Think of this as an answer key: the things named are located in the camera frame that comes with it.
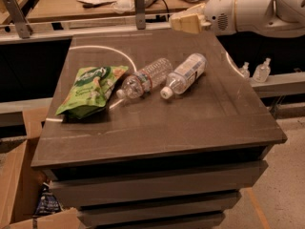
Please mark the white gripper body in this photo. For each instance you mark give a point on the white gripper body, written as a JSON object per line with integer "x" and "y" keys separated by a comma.
{"x": 220, "y": 17}

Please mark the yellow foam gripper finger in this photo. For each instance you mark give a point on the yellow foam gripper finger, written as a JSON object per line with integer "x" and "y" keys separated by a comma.
{"x": 192, "y": 20}

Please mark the clear water bottle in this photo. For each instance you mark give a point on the clear water bottle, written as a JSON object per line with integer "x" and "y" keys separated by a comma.
{"x": 145, "y": 79}

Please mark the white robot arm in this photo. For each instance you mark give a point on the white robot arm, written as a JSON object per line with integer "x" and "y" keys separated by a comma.
{"x": 271, "y": 18}

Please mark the blue label plastic bottle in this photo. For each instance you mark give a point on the blue label plastic bottle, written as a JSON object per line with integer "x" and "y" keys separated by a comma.
{"x": 182, "y": 78}

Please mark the small sanitizer bottle left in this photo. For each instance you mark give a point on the small sanitizer bottle left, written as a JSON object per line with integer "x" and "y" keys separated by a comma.
{"x": 244, "y": 70}

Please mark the small sanitizer bottle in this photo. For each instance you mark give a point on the small sanitizer bottle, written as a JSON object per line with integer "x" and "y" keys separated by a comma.
{"x": 262, "y": 71}
{"x": 244, "y": 70}

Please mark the small sanitizer bottle right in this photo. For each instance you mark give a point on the small sanitizer bottle right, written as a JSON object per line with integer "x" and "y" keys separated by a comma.
{"x": 262, "y": 71}

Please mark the grey drawer cabinet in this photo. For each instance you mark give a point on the grey drawer cabinet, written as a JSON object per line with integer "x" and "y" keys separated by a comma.
{"x": 155, "y": 163}

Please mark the green snack bag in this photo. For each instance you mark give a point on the green snack bag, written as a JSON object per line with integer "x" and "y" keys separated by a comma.
{"x": 90, "y": 91}

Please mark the wooden background desk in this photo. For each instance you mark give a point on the wooden background desk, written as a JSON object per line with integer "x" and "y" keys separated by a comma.
{"x": 59, "y": 10}

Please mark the cardboard box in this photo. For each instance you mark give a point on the cardboard box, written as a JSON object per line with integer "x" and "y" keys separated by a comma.
{"x": 20, "y": 185}

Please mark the dark blue snack packet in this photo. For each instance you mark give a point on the dark blue snack packet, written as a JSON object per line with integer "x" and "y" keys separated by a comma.
{"x": 47, "y": 202}

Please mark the metal rail bracket middle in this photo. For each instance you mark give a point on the metal rail bracket middle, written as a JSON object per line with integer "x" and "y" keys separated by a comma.
{"x": 139, "y": 6}

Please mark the metal rail bracket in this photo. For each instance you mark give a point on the metal rail bracket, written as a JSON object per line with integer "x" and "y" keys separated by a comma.
{"x": 17, "y": 16}
{"x": 139, "y": 6}

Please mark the metal rail bracket left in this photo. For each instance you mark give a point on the metal rail bracket left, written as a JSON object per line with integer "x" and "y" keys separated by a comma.
{"x": 17, "y": 16}

